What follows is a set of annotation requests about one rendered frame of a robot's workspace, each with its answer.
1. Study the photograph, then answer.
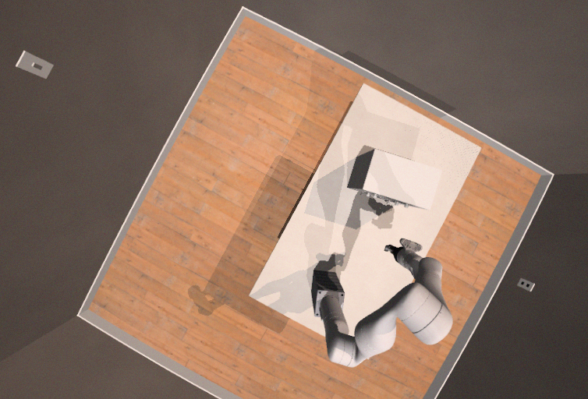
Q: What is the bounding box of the grey chest of drawers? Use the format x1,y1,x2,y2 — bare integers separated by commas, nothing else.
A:
347,149,442,210

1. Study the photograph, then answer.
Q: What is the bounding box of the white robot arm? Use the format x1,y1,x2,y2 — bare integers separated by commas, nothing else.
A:
319,238,453,367

